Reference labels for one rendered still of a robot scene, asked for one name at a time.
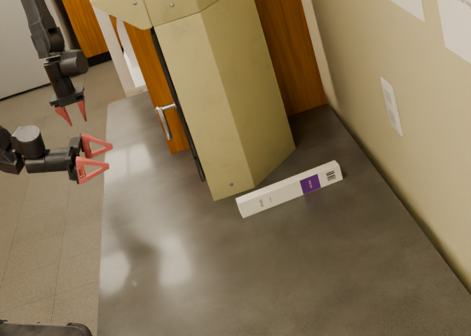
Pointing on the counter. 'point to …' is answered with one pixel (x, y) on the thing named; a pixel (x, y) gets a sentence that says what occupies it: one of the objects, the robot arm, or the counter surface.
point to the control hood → (123, 3)
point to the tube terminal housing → (222, 80)
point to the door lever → (165, 118)
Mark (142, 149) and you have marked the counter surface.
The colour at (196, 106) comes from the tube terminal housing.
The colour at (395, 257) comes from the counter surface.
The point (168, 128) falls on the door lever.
